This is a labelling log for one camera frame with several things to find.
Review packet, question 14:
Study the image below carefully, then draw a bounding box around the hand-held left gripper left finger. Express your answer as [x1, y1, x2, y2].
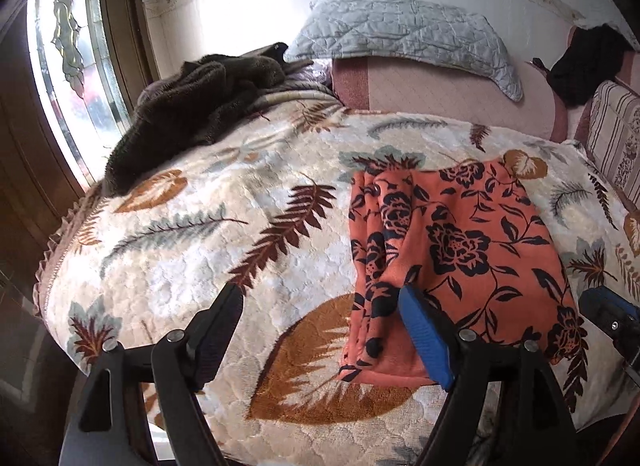
[59, 284, 245, 466]

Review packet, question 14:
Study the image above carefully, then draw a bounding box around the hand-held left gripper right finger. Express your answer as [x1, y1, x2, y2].
[399, 285, 577, 466]

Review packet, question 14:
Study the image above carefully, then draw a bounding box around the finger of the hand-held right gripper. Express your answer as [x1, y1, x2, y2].
[579, 286, 640, 377]

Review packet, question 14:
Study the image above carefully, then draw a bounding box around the orange floral garment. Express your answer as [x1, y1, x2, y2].
[337, 158, 588, 389]

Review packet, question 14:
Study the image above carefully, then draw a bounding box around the leaf print fleece blanket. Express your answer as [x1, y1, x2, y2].
[32, 86, 640, 466]

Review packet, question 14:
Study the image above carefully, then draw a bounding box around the striped beige cushion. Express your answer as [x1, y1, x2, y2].
[575, 80, 640, 197]

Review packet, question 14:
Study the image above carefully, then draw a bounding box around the dark brown fleece blanket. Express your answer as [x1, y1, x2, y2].
[102, 43, 313, 197]

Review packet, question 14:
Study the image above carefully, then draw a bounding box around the black garment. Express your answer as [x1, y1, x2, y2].
[532, 23, 636, 107]

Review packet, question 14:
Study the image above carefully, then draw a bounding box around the purple shiny cloth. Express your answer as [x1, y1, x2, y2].
[285, 62, 335, 92]

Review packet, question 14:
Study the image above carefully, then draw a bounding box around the grey quilted pillow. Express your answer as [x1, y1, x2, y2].
[283, 0, 524, 102]

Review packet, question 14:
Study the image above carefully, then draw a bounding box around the patterned glass window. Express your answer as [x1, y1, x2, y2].
[25, 0, 136, 187]

